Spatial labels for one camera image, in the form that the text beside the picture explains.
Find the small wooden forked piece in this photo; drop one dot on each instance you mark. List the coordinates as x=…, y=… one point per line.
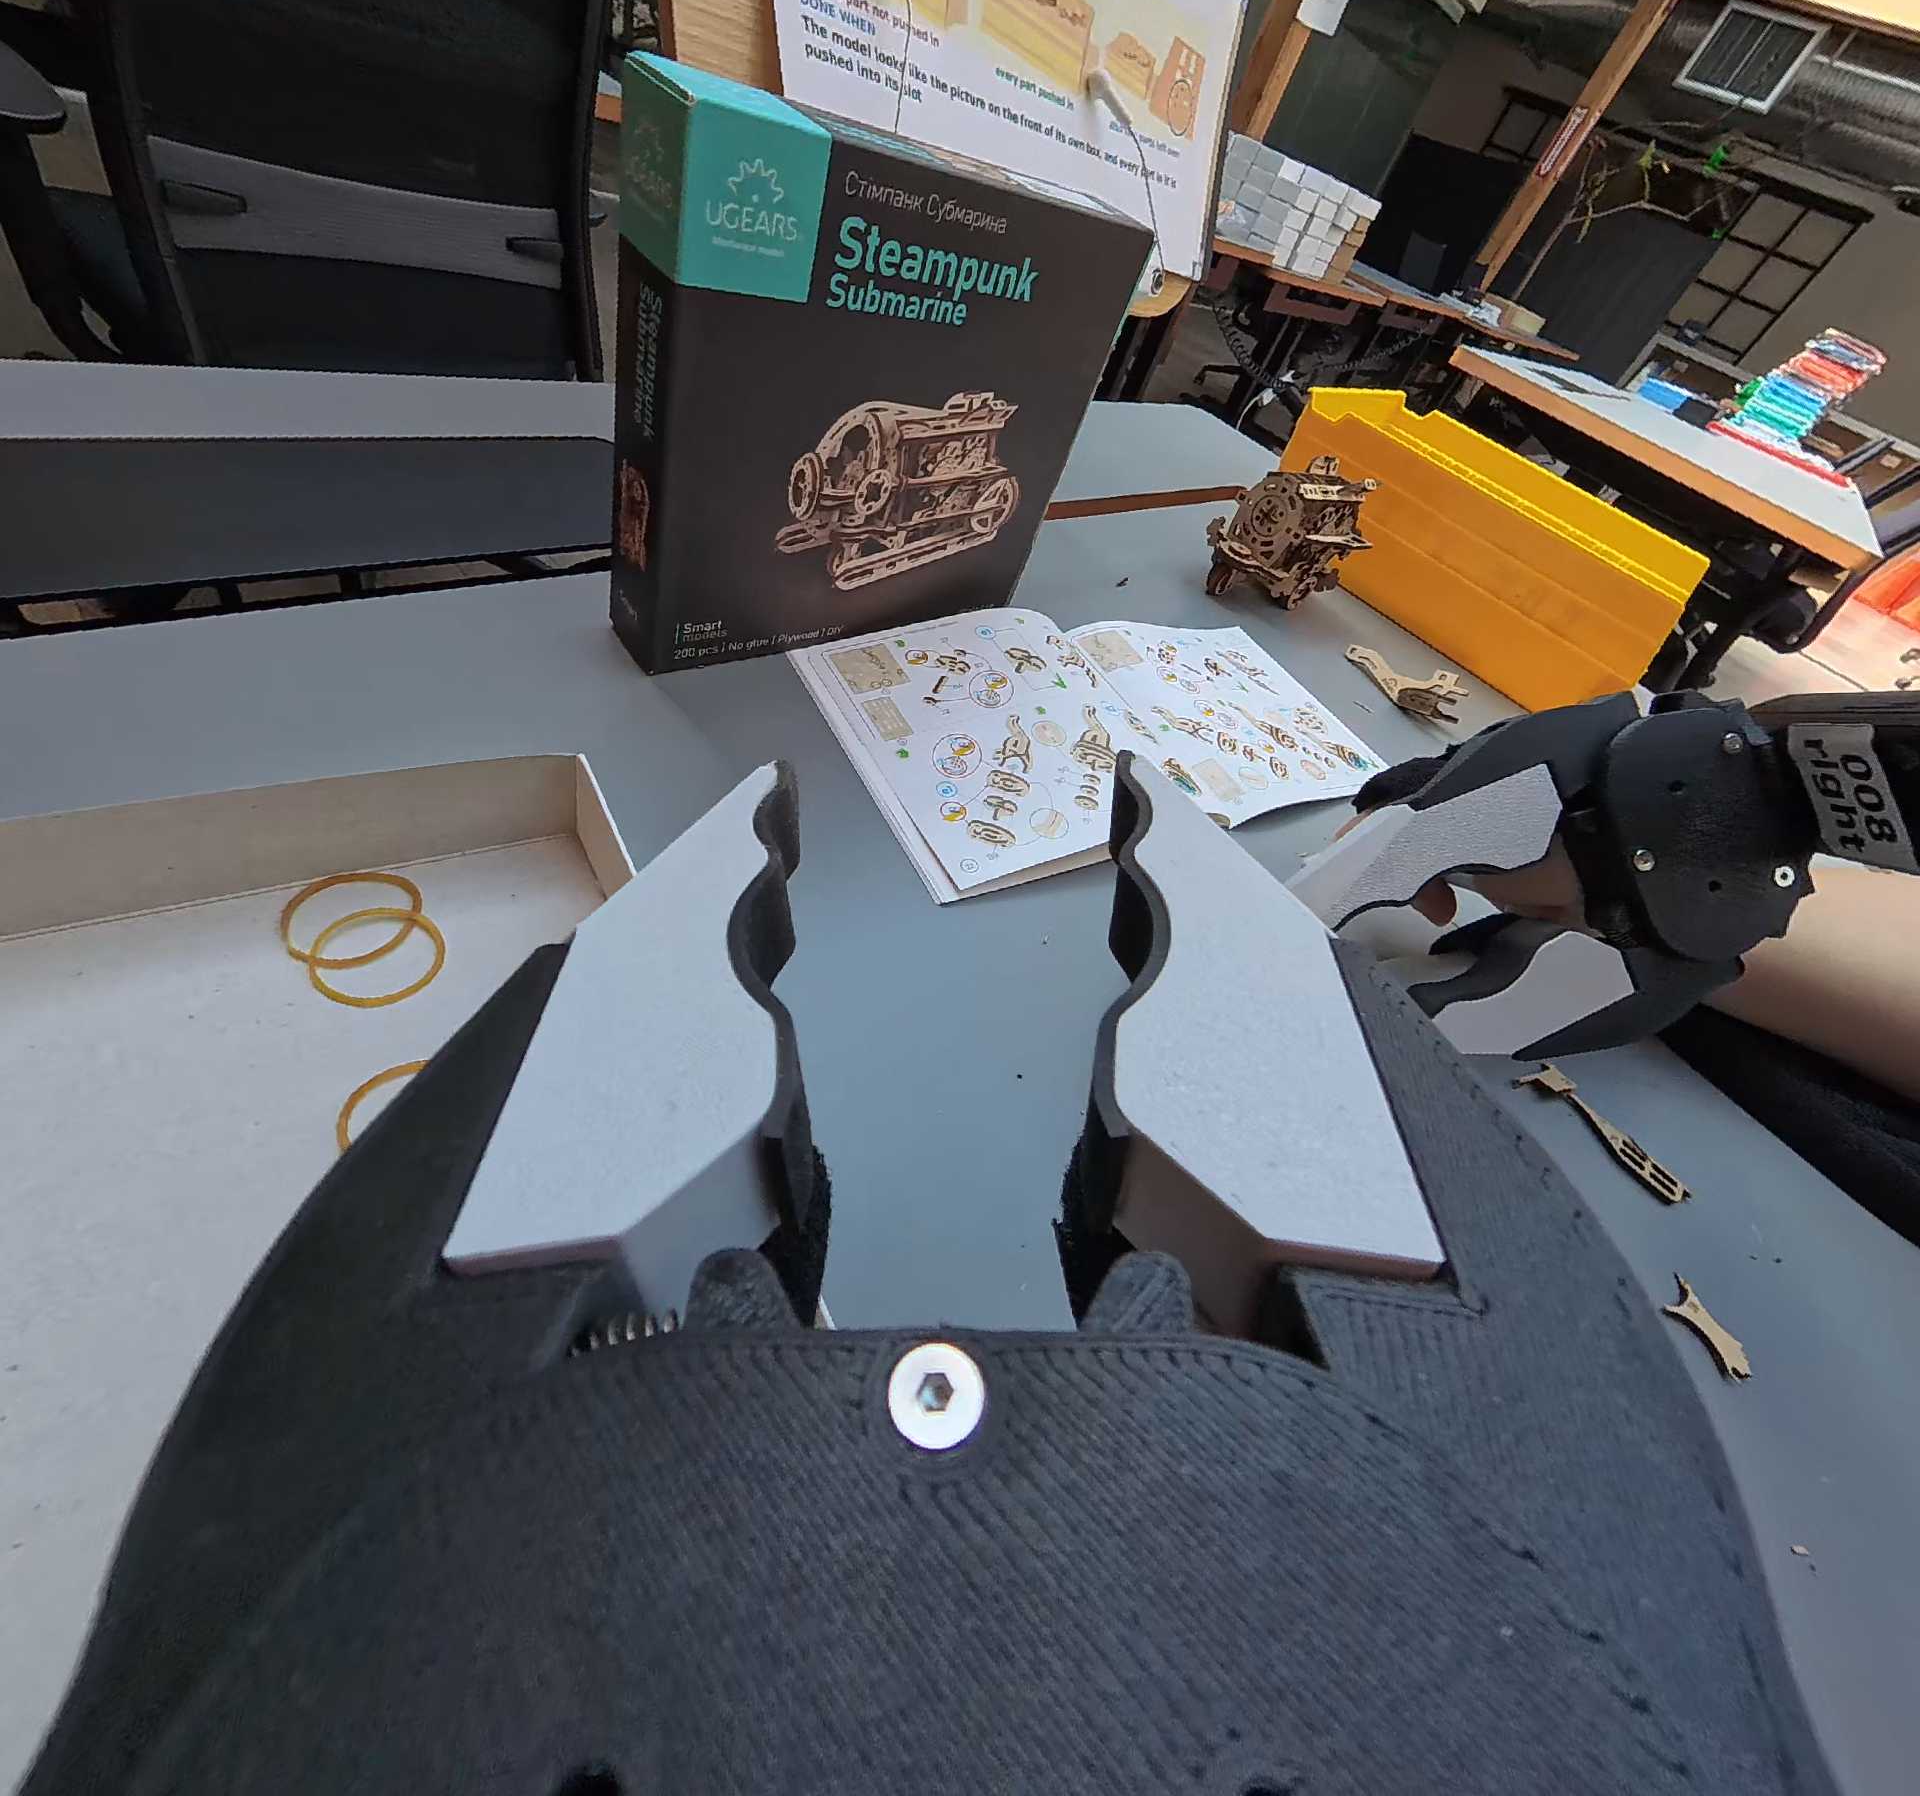
x=1709, y=1327

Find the black office chair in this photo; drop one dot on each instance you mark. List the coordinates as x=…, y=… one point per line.
x=347, y=101

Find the grey background table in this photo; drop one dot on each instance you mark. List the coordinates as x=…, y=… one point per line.
x=1650, y=437

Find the wooden background table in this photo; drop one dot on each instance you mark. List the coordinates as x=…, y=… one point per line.
x=1397, y=296

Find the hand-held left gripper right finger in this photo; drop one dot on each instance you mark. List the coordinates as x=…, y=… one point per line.
x=1275, y=1075

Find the curved wooden piece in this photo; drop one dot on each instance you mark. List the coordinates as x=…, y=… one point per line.
x=1411, y=690

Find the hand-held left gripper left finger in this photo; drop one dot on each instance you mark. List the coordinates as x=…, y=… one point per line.
x=631, y=1075

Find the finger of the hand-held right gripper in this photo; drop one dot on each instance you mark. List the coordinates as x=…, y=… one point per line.
x=1455, y=836

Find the person's right hand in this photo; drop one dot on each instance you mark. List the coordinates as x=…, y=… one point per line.
x=1524, y=891

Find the instruction booklet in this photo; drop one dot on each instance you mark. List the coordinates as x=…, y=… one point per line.
x=1050, y=716

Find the long wooden key piece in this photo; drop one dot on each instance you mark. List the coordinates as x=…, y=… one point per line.
x=1614, y=1135

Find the dark model kit box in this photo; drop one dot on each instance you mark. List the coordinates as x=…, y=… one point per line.
x=901, y=476

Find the yellow plastic bin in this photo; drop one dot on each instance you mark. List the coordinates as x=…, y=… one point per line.
x=1501, y=566

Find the stack of coloured packets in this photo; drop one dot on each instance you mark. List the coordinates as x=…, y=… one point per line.
x=1802, y=402

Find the wooden model assembly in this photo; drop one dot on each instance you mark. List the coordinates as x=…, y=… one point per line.
x=1283, y=529

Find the stack of white boxes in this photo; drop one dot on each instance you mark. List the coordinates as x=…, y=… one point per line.
x=1299, y=205

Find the adjacent grey table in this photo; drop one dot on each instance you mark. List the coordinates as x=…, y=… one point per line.
x=225, y=402

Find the white cardboard tray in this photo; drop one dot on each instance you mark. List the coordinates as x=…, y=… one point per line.
x=150, y=1150

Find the person's right forearm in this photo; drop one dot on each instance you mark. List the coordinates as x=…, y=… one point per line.
x=1831, y=949

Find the wall air vent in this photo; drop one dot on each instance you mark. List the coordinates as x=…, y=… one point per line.
x=1752, y=56

